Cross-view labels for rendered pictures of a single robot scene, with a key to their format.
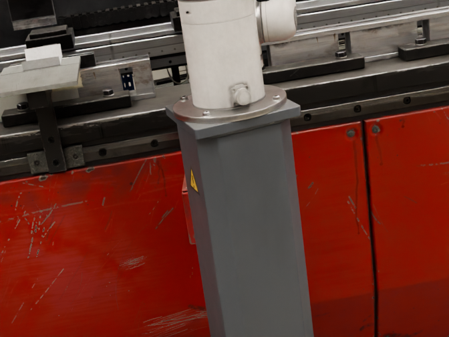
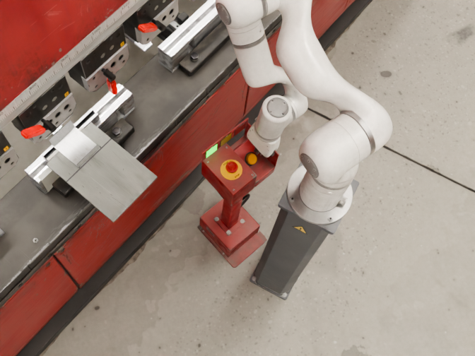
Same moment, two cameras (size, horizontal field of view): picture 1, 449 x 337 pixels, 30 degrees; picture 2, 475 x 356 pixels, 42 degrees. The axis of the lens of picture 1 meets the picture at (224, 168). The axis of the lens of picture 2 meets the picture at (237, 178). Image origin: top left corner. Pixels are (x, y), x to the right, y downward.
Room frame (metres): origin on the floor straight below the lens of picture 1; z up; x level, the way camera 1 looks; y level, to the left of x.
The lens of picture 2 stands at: (1.15, 0.66, 2.67)
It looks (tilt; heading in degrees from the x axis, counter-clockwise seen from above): 68 degrees down; 306
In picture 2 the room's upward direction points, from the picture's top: 10 degrees clockwise
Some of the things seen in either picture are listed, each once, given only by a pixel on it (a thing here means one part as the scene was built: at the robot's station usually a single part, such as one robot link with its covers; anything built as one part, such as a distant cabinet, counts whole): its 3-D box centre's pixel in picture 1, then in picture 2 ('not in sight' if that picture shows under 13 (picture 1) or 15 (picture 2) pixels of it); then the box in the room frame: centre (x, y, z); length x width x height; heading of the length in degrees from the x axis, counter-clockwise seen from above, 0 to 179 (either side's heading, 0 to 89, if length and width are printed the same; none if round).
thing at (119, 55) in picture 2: not in sight; (95, 51); (1.99, 0.22, 1.26); 0.15 x 0.09 x 0.17; 95
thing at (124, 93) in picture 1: (67, 108); (94, 157); (1.92, 0.35, 0.89); 0.30 x 0.05 x 0.03; 95
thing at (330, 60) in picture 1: (301, 69); (214, 41); (1.97, -0.22, 0.89); 0.30 x 0.05 x 0.03; 95
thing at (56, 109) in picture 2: not in sight; (38, 102); (1.97, 0.42, 1.26); 0.15 x 0.09 x 0.17; 95
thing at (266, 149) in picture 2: not in sight; (265, 135); (1.59, -0.06, 0.95); 0.10 x 0.07 x 0.11; 176
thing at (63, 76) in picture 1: (38, 75); (102, 171); (1.83, 0.38, 1.00); 0.26 x 0.18 x 0.01; 5
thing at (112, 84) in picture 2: not in sight; (109, 81); (1.92, 0.23, 1.20); 0.04 x 0.02 x 0.10; 5
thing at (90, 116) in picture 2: (53, 65); (71, 135); (1.98, 0.37, 0.99); 0.20 x 0.03 x 0.03; 95
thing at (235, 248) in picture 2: not in sight; (232, 229); (1.61, -0.01, 0.06); 0.25 x 0.20 x 0.12; 176
